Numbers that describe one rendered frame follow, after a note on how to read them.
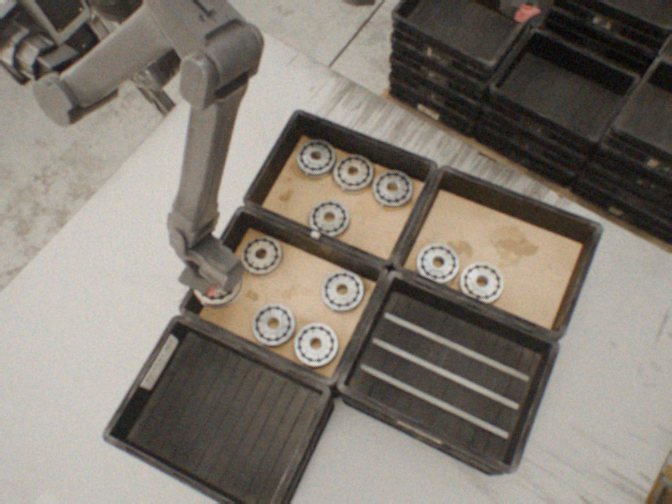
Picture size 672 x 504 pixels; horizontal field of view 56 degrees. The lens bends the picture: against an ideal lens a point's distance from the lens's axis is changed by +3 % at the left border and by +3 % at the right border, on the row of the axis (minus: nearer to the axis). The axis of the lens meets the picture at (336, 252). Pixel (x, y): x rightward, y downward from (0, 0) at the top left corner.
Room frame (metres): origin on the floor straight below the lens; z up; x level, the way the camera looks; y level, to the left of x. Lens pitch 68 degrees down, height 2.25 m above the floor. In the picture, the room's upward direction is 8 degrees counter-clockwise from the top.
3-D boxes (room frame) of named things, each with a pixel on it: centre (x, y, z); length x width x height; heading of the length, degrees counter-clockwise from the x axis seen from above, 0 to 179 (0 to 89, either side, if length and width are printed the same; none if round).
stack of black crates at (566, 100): (1.19, -0.84, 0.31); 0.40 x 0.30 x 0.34; 47
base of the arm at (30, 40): (0.74, 0.44, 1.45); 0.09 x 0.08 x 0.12; 137
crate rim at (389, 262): (0.70, -0.03, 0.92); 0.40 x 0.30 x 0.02; 57
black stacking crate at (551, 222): (0.48, -0.37, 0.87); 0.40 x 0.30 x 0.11; 57
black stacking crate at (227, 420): (0.20, 0.30, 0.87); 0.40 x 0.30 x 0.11; 57
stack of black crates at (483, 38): (1.46, -0.54, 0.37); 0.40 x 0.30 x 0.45; 47
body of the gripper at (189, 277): (0.45, 0.26, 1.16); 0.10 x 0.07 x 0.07; 146
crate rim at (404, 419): (0.23, -0.20, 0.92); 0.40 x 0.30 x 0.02; 57
